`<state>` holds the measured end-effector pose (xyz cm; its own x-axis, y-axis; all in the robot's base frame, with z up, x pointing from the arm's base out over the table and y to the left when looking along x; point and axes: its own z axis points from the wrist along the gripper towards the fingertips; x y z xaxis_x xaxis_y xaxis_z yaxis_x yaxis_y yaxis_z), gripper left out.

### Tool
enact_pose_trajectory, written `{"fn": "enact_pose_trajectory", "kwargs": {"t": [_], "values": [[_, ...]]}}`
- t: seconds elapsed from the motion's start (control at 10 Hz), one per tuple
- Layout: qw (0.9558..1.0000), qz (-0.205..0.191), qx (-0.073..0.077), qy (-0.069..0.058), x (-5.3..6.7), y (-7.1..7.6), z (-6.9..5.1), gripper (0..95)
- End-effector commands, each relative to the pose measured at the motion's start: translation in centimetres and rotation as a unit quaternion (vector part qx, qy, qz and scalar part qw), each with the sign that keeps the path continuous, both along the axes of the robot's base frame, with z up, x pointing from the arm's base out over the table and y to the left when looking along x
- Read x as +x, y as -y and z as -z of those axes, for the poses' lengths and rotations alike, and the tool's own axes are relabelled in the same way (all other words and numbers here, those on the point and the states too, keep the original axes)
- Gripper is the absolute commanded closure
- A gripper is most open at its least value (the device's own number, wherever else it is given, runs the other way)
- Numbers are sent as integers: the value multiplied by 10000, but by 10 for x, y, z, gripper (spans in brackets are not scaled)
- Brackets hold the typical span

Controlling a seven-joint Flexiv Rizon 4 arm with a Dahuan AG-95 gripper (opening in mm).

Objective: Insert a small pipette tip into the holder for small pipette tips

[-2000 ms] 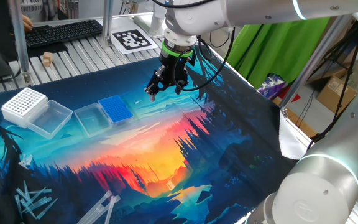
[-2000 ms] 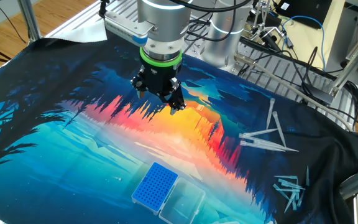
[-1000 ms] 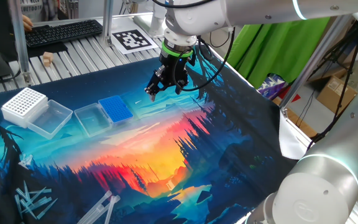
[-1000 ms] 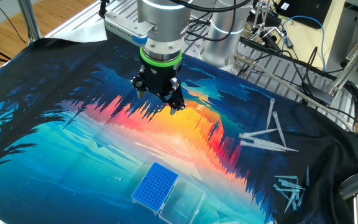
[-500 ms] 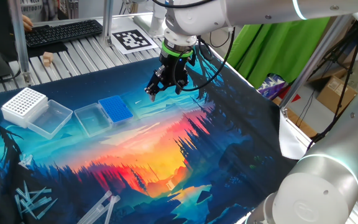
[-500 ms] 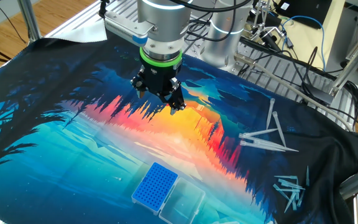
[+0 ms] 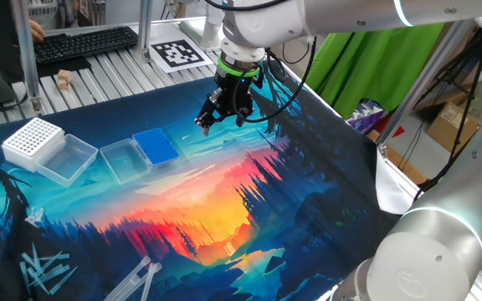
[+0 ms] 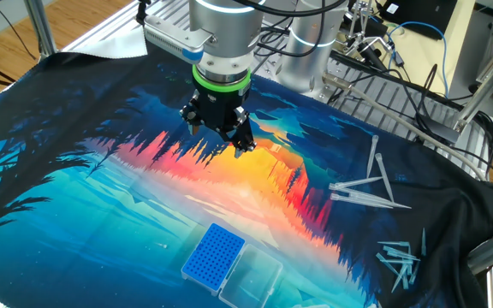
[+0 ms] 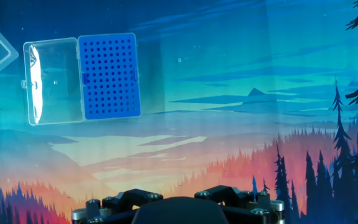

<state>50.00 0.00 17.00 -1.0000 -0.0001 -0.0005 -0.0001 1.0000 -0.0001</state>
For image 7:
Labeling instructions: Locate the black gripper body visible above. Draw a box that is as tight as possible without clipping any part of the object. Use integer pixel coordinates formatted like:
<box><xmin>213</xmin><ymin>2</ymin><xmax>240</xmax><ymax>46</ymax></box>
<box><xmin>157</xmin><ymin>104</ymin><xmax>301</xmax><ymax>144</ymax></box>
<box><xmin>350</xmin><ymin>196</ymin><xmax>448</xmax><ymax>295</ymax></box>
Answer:
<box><xmin>213</xmin><ymin>70</ymin><xmax>265</xmax><ymax>117</ymax></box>

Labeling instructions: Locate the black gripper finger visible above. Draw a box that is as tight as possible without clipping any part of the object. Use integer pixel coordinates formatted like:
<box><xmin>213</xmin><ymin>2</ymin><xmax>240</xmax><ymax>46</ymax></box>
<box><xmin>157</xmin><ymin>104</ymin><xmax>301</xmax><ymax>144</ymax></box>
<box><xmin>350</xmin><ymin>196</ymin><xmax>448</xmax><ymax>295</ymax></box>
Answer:
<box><xmin>233</xmin><ymin>104</ymin><xmax>255</xmax><ymax>129</ymax></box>
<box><xmin>193</xmin><ymin>89</ymin><xmax>225</xmax><ymax>138</ymax></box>

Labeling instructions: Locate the blue tip box clear lid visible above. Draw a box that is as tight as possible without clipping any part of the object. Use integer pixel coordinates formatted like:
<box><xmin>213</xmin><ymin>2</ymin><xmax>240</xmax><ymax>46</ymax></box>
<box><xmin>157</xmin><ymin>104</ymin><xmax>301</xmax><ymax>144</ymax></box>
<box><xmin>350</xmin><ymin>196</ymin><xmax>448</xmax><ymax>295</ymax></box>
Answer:
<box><xmin>99</xmin><ymin>127</ymin><xmax>181</xmax><ymax>186</ymax></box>

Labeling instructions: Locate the white tip box clear lid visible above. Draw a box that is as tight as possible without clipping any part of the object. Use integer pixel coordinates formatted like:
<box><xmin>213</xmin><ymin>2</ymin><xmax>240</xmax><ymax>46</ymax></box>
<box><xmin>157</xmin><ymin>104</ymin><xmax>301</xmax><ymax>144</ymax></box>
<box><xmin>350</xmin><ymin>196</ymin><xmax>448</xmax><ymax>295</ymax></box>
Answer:
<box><xmin>1</xmin><ymin>116</ymin><xmax>100</xmax><ymax>188</ymax></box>

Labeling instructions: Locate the clear large pipette tip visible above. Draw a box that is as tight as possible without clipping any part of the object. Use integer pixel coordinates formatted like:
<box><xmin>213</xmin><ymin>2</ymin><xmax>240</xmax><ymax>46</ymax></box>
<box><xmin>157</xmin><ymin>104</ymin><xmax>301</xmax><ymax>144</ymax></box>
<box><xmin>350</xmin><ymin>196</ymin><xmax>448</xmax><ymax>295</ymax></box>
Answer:
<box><xmin>139</xmin><ymin>262</ymin><xmax>163</xmax><ymax>301</ymax></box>
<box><xmin>103</xmin><ymin>255</ymin><xmax>153</xmax><ymax>301</ymax></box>
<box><xmin>113</xmin><ymin>262</ymin><xmax>163</xmax><ymax>301</ymax></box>

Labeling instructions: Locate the clear small tips cluster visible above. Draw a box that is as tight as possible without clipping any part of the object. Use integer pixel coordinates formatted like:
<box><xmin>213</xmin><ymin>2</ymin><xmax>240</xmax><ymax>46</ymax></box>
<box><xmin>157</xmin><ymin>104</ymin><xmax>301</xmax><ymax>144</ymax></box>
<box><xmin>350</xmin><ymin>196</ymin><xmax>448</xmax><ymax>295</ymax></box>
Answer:
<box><xmin>24</xmin><ymin>207</ymin><xmax>46</xmax><ymax>228</ymax></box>

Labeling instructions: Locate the person hand at keyboard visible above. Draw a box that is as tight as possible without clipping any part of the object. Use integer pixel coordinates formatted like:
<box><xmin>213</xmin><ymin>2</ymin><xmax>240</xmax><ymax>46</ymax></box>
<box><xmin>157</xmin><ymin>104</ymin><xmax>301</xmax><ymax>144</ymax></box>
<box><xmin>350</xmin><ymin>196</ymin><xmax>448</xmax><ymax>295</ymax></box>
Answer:
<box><xmin>29</xmin><ymin>19</ymin><xmax>46</xmax><ymax>45</ymax></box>

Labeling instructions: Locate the black white marker sheet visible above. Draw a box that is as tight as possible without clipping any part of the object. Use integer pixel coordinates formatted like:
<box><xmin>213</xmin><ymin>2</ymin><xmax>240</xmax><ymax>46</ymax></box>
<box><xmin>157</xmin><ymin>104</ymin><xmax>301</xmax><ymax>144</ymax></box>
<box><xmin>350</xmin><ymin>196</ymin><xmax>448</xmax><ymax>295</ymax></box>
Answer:
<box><xmin>148</xmin><ymin>38</ymin><xmax>215</xmax><ymax>74</ymax></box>

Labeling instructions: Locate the printed sunset forest cloth mat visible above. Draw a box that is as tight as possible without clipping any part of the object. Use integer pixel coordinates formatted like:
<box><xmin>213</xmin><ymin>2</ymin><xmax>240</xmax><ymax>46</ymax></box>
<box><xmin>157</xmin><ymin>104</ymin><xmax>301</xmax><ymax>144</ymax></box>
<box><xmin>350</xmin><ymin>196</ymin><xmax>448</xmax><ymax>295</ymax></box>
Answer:
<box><xmin>0</xmin><ymin>60</ymin><xmax>420</xmax><ymax>301</ymax></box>

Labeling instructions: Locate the purple patterned box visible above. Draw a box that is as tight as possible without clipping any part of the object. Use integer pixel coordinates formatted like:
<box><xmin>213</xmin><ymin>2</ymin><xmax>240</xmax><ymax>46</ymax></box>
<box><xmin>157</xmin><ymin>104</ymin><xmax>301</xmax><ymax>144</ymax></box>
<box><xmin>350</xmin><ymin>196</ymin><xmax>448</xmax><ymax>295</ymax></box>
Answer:
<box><xmin>346</xmin><ymin>99</ymin><xmax>388</xmax><ymax>135</ymax></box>

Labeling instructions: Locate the green cloth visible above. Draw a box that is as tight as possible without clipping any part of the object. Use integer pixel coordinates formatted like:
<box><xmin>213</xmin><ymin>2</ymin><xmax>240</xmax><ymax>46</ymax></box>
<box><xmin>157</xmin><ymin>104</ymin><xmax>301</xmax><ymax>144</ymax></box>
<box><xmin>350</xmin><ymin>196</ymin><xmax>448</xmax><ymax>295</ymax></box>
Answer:
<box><xmin>303</xmin><ymin>23</ymin><xmax>446</xmax><ymax>120</ymax></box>

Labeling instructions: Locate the black computer keyboard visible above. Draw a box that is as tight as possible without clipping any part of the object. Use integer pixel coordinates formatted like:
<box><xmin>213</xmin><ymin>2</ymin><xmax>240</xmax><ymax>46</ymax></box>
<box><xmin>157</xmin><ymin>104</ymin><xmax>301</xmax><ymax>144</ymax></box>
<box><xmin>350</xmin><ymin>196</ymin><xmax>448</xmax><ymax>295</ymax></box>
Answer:
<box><xmin>33</xmin><ymin>26</ymin><xmax>140</xmax><ymax>65</ymax></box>

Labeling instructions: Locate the small wooden block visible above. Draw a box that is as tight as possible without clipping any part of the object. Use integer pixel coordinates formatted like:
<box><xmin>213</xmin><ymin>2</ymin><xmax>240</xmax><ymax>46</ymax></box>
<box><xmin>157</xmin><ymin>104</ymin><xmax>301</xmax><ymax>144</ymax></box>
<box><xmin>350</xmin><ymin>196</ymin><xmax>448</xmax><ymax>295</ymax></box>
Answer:
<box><xmin>56</xmin><ymin>69</ymin><xmax>74</xmax><ymax>90</ymax></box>

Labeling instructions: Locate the black desk pad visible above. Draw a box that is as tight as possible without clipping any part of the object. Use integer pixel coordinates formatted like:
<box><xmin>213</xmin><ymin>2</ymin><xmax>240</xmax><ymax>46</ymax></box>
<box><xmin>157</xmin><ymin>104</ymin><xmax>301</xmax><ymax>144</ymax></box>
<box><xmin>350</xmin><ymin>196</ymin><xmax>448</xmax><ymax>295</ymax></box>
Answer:
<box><xmin>35</xmin><ymin>55</ymin><xmax>93</xmax><ymax>79</ymax></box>

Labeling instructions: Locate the person white printed shirt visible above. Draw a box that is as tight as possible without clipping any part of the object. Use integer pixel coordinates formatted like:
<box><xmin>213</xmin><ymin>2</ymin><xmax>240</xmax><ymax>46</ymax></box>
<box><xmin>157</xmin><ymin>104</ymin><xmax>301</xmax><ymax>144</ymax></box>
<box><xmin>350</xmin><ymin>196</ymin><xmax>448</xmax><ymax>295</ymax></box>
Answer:
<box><xmin>27</xmin><ymin>0</ymin><xmax>79</xmax><ymax>30</ymax></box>

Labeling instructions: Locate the labelled cardboard box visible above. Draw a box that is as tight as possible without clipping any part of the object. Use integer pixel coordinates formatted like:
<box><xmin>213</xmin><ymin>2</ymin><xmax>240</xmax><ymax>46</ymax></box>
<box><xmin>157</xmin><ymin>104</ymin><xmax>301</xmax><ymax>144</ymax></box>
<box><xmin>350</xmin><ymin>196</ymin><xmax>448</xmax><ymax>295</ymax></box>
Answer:
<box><xmin>424</xmin><ymin>101</ymin><xmax>482</xmax><ymax>154</ymax></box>

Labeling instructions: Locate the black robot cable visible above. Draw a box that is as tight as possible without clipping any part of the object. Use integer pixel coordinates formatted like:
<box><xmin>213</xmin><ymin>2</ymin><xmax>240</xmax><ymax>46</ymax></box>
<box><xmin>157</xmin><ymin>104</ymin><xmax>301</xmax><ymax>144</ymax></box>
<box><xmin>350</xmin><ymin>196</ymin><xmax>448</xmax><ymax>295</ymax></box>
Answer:
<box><xmin>230</xmin><ymin>36</ymin><xmax>318</xmax><ymax>125</ymax></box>

